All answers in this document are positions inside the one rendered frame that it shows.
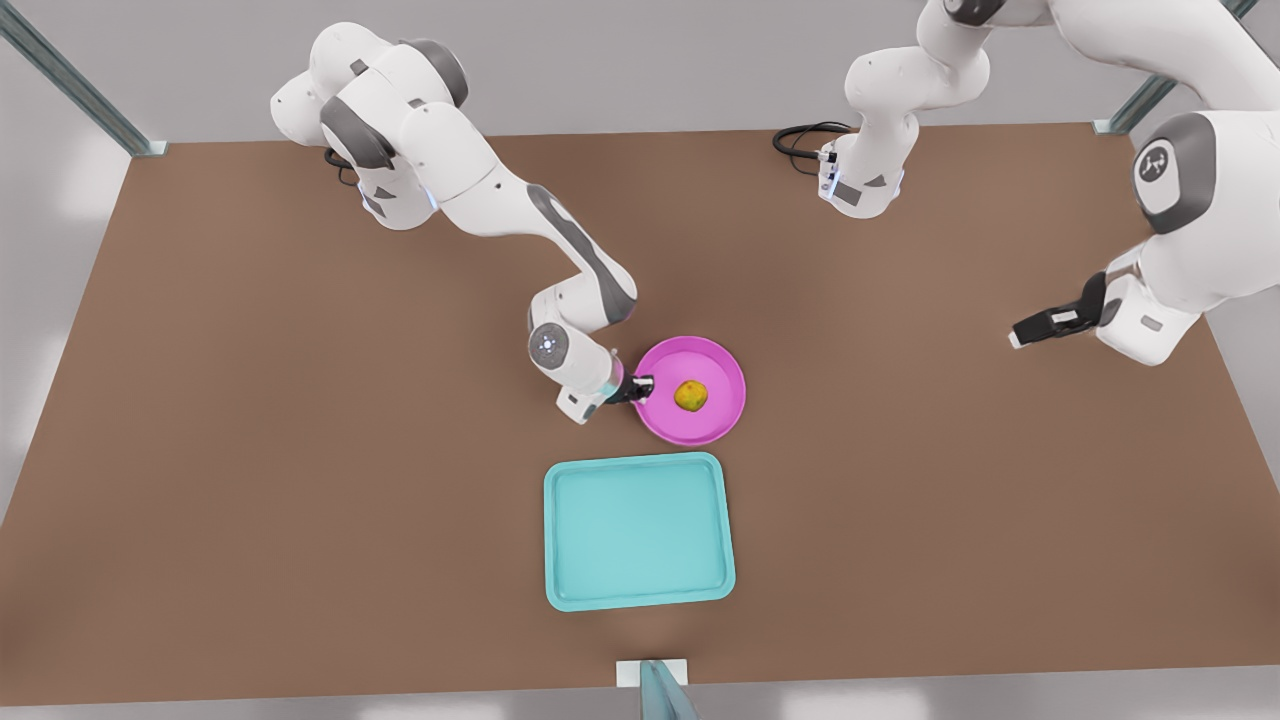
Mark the orange fruit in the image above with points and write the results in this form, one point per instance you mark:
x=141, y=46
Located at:
x=691, y=395

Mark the pink round plate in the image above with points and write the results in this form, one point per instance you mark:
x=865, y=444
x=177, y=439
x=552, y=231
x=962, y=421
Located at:
x=705, y=420

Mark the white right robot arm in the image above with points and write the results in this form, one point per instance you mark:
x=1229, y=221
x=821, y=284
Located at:
x=470, y=180

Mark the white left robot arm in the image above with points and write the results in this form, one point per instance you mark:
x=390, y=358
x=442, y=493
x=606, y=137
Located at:
x=1190, y=190

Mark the turquoise rectangular tray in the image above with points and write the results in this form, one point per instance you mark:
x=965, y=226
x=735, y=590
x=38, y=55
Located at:
x=638, y=531

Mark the silver frame post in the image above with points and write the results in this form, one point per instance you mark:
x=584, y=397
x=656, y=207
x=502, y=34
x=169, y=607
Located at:
x=75, y=85
x=1160, y=85
x=655, y=690

